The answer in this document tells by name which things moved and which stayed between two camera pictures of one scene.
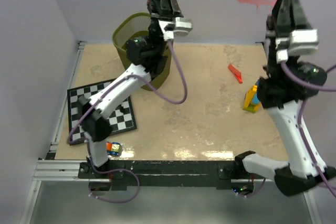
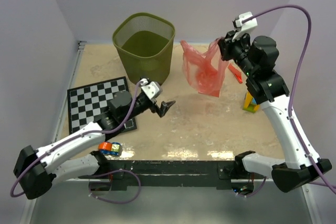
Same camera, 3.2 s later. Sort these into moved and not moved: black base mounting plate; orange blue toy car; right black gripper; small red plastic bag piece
Moved: right black gripper
Not moved: small red plastic bag piece; orange blue toy car; black base mounting plate
